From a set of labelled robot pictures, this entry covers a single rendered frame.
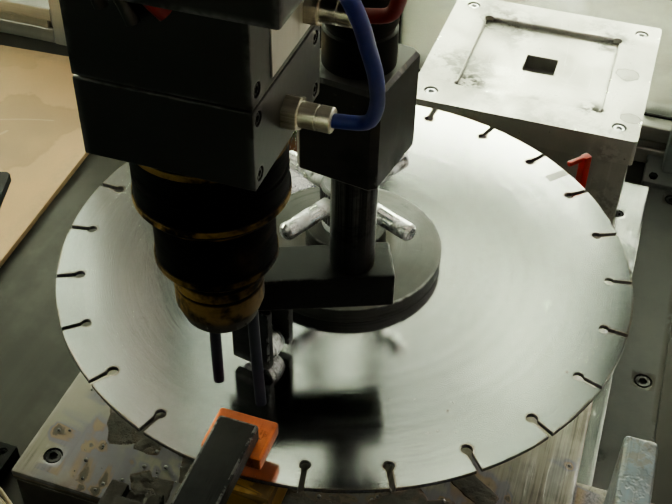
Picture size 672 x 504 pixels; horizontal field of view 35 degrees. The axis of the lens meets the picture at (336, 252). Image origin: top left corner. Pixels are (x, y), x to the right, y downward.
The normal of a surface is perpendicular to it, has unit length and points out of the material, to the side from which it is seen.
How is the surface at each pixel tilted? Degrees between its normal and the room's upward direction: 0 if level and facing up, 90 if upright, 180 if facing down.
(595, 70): 0
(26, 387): 0
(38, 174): 0
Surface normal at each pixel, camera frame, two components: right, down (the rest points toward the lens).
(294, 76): 0.95, 0.22
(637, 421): 0.02, -0.75
